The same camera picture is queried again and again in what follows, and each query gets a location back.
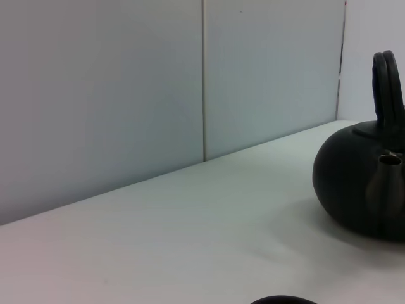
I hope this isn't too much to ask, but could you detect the black round teapot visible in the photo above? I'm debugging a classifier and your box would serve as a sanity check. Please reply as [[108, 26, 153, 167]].
[[312, 49, 405, 244]]

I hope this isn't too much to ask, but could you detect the small dark teacup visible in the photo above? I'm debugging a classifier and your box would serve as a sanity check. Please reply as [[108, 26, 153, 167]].
[[249, 295, 314, 304]]

